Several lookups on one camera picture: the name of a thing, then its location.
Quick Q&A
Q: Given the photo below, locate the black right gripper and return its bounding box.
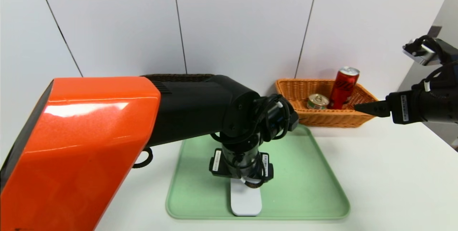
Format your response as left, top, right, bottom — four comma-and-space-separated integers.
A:
354, 90, 458, 125

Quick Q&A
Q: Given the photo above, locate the dark brown wicker basket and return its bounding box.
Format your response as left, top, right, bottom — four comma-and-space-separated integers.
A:
142, 74, 215, 82

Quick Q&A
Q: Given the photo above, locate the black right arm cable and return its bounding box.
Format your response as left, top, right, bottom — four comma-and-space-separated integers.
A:
422, 59, 458, 92

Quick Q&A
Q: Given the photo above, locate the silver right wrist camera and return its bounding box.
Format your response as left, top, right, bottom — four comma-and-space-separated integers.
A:
402, 35, 458, 67

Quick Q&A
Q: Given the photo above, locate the orange wicker basket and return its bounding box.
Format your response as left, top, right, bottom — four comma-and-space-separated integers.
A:
275, 79, 380, 128

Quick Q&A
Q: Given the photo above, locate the red soda can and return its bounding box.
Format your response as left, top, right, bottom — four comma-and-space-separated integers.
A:
327, 66, 360, 110

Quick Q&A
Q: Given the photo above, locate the tin can with gold lid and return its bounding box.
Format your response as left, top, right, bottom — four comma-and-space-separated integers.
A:
307, 93, 330, 110

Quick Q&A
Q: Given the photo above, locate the light green plastic tray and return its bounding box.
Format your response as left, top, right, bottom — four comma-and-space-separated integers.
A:
166, 124, 351, 220

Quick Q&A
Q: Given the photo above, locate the white pencil case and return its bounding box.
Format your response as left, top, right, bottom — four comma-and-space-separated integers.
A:
230, 178, 263, 217

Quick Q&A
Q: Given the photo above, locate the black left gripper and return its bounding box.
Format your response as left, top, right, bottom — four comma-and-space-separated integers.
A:
209, 143, 274, 183

